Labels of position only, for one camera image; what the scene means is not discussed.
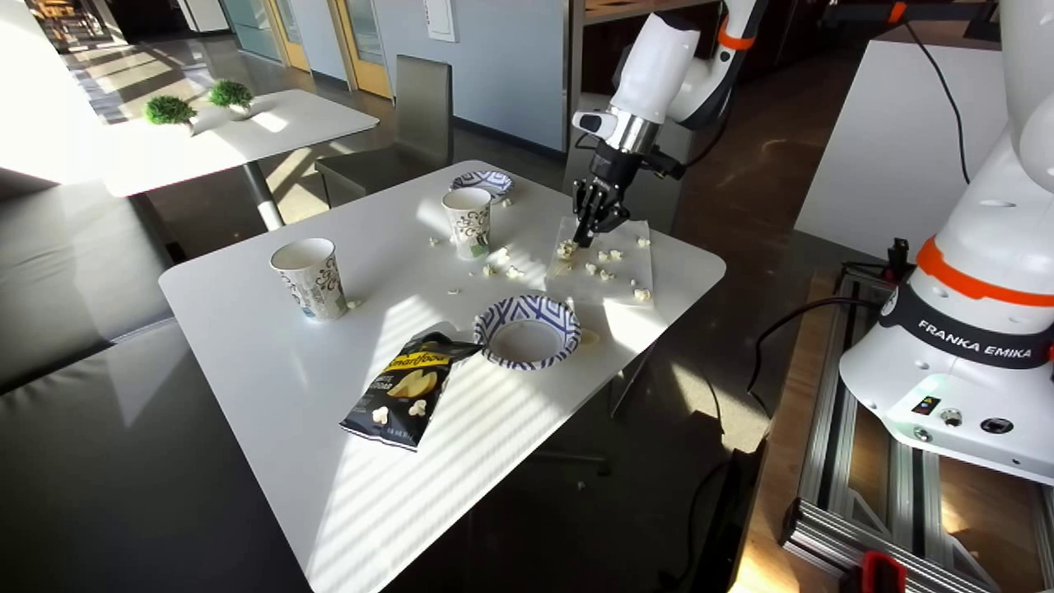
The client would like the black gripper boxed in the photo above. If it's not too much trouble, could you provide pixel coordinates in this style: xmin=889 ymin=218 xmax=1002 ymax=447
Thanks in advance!
xmin=573 ymin=109 xmax=660 ymax=248

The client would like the white paper napkin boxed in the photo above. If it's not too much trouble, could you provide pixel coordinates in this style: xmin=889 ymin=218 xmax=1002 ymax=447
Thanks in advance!
xmin=550 ymin=218 xmax=655 ymax=302

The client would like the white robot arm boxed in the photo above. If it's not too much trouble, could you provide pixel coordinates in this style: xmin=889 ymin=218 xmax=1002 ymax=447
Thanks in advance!
xmin=573 ymin=0 xmax=1054 ymax=485

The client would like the blue patterned far bowl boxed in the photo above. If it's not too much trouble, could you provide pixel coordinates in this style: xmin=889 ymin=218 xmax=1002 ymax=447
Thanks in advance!
xmin=455 ymin=167 xmax=514 ymax=196

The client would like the patterned paper cup far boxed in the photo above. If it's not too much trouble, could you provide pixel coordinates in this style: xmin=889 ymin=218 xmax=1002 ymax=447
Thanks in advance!
xmin=441 ymin=188 xmax=490 ymax=248

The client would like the patterned paper cup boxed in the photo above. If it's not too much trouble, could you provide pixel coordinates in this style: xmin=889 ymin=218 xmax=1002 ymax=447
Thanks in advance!
xmin=269 ymin=236 xmax=349 ymax=320
xmin=441 ymin=188 xmax=490 ymax=248

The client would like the blue patterned paper bowl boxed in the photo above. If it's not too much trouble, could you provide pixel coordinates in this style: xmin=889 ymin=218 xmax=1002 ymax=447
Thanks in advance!
xmin=475 ymin=292 xmax=580 ymax=370

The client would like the grey chair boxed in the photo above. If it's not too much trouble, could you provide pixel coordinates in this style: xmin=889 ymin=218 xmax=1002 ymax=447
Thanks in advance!
xmin=315 ymin=56 xmax=455 ymax=202

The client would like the white square table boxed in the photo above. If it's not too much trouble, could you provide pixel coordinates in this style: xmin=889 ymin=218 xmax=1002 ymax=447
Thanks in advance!
xmin=160 ymin=167 xmax=725 ymax=593

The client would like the black popcorn bag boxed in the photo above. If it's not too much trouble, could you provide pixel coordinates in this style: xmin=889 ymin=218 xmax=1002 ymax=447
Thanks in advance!
xmin=341 ymin=331 xmax=478 ymax=452

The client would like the patterned paper cup near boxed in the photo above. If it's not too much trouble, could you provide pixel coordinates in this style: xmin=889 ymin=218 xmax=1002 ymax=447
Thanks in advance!
xmin=269 ymin=236 xmax=349 ymax=320

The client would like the small green plant right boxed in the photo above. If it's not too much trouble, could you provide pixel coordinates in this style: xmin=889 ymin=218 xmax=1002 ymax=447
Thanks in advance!
xmin=207 ymin=80 xmax=255 ymax=109

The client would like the small green plant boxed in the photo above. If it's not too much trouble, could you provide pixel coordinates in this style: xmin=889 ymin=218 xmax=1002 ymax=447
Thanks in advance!
xmin=146 ymin=96 xmax=194 ymax=125
xmin=207 ymin=80 xmax=255 ymax=109

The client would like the small green plant left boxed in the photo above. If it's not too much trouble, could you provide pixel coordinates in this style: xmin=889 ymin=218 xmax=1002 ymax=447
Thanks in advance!
xmin=146 ymin=96 xmax=194 ymax=125

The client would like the dark bench seat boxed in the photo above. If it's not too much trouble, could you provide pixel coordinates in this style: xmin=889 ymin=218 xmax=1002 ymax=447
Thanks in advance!
xmin=0 ymin=184 xmax=310 ymax=593

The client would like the white background table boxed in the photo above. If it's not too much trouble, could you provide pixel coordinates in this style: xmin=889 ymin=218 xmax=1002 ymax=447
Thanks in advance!
xmin=0 ymin=88 xmax=379 ymax=196

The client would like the black cable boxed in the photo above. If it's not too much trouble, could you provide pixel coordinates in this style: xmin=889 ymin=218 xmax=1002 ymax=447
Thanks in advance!
xmin=743 ymin=289 xmax=899 ymax=418

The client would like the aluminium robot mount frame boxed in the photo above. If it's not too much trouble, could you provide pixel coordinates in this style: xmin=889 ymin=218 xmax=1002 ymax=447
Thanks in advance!
xmin=781 ymin=268 xmax=1054 ymax=593

